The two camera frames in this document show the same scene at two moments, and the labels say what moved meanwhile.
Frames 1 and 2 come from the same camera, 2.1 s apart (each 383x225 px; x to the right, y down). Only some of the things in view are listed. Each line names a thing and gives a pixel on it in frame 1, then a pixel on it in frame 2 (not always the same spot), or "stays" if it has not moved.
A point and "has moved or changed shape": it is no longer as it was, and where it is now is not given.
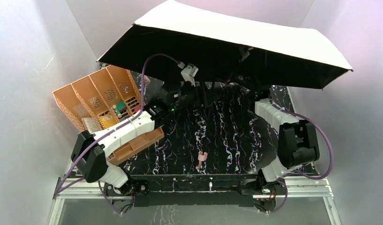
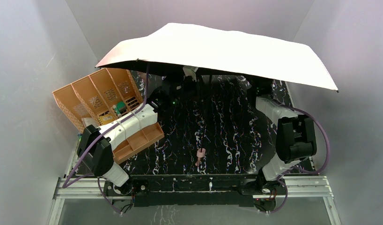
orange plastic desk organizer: [111, 90] stays
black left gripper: [185, 94] -> [172, 86]
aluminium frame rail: [316, 187] stays
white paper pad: [90, 124] stays
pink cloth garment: [218, 45] has moved or changed shape
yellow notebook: [107, 120] stays
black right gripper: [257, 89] -> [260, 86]
